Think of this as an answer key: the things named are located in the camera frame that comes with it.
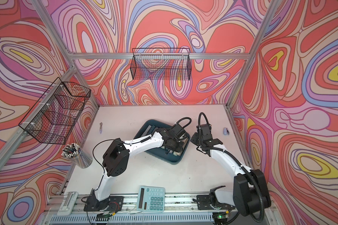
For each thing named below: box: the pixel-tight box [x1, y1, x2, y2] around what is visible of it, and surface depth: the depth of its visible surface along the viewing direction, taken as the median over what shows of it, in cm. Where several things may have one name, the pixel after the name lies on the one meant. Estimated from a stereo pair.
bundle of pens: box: [61, 142, 93, 169], surface depth 78 cm
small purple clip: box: [99, 121, 104, 135], surface depth 109 cm
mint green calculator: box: [136, 185, 166, 213], surface depth 75 cm
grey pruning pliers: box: [141, 124, 152, 137], surface depth 102 cm
